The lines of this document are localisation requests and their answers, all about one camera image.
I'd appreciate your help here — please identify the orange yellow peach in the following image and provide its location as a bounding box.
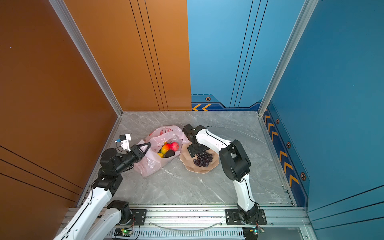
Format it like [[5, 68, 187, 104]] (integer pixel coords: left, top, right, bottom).
[[161, 144, 171, 155]]

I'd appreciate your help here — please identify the dark purple grape bunch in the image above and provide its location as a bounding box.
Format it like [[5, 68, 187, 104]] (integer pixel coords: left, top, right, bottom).
[[193, 152, 213, 168]]

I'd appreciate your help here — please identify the left green circuit board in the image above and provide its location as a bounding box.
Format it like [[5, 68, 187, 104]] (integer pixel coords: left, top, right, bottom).
[[114, 228, 134, 238]]

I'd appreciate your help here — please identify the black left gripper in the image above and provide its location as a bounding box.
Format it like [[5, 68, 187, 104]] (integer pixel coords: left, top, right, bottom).
[[115, 142, 151, 177]]

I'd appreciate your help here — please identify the right green circuit board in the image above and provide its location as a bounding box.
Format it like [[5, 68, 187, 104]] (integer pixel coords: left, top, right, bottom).
[[249, 228, 265, 235]]

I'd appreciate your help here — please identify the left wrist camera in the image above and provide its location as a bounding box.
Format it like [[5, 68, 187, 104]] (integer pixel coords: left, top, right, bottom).
[[115, 134, 131, 152]]

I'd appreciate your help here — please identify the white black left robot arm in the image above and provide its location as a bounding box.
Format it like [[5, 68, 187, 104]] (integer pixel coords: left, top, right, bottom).
[[55, 143, 151, 240]]

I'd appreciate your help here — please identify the aluminium front rail frame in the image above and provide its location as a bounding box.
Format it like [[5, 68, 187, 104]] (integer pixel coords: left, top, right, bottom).
[[104, 204, 317, 240]]

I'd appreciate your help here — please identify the dark avocado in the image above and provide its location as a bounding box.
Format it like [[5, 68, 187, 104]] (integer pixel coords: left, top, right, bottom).
[[164, 150, 175, 158]]

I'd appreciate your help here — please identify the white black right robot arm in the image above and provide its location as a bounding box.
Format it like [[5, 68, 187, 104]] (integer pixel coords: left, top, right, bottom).
[[183, 124, 261, 225]]

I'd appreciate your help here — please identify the beige wavy fruit plate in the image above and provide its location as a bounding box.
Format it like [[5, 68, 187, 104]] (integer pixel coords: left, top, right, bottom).
[[180, 143, 220, 174]]

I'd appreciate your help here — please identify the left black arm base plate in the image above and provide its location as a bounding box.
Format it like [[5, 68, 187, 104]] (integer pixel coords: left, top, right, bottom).
[[126, 209, 147, 226]]

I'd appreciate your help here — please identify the left aluminium corner post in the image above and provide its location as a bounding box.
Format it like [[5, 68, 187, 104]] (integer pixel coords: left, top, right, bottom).
[[49, 0, 123, 117]]

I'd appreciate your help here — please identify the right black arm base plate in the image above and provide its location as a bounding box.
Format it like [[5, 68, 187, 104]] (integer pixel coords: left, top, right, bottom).
[[225, 209, 268, 226]]

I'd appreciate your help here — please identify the red apple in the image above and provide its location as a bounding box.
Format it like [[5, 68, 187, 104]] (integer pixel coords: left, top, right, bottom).
[[170, 142, 179, 152]]

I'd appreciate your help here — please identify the pink printed plastic bag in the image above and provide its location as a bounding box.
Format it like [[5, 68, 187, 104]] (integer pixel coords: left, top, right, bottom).
[[134, 126, 189, 177]]

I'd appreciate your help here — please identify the aluminium corner post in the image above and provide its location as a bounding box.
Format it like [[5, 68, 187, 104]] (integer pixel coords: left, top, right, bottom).
[[49, 0, 123, 117], [258, 0, 319, 117]]

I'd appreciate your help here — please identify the right aluminium corner post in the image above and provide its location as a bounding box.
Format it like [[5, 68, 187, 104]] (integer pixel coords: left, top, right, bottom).
[[258, 0, 319, 117]]

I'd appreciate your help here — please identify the green circuit board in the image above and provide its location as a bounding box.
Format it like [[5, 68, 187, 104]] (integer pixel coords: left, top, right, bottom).
[[114, 228, 134, 238], [249, 228, 265, 235]]

